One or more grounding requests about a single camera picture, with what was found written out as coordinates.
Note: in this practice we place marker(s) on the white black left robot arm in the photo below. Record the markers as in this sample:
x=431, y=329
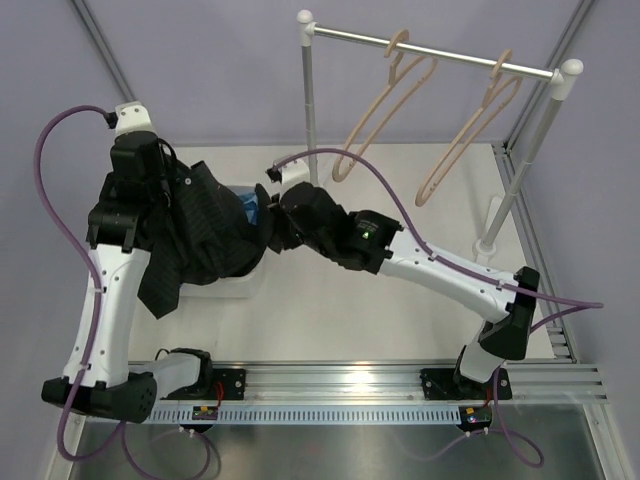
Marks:
x=123, y=227

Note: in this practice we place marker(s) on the silver clothes rack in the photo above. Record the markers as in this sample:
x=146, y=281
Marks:
x=561, y=81

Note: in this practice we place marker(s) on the white plastic bin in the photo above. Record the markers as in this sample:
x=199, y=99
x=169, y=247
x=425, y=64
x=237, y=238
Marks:
x=244, y=287

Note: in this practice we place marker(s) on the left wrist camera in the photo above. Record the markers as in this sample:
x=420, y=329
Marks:
x=130, y=117

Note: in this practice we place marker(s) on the beige plastic hanger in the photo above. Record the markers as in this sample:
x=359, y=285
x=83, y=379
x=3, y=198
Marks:
x=498, y=95

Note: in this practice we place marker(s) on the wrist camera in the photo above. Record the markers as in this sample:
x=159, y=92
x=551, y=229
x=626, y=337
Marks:
x=289, y=175
x=130, y=117

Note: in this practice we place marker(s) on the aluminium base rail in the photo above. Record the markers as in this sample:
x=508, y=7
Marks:
x=398, y=382

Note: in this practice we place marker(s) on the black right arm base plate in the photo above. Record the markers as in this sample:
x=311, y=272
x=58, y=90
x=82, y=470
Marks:
x=447, y=384

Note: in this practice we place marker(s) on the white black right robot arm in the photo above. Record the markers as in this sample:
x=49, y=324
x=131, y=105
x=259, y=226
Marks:
x=371, y=242

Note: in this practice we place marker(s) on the dark striped shirt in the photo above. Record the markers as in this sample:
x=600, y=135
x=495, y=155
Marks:
x=205, y=237

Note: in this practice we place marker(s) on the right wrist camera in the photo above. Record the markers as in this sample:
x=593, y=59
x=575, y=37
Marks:
x=289, y=175

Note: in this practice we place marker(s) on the beige hanger with dark shirt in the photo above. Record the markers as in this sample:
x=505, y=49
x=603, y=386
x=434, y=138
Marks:
x=396, y=75

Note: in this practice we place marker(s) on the white slotted cable duct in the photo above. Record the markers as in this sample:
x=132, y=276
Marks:
x=236, y=414

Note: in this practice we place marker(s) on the light blue shirt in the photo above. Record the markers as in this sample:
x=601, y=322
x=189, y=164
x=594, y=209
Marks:
x=250, y=202

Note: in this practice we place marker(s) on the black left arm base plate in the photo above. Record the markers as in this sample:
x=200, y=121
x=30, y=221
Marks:
x=229, y=382

